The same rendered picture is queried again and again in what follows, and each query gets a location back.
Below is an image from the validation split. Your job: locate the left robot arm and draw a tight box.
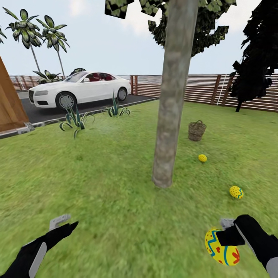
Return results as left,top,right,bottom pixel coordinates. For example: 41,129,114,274
0,214,79,278

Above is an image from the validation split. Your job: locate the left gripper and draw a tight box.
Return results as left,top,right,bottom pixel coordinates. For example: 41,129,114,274
46,221,79,247

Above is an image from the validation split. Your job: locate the easter egg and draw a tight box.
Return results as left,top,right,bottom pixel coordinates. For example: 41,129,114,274
198,154,207,162
205,229,240,265
230,186,244,199

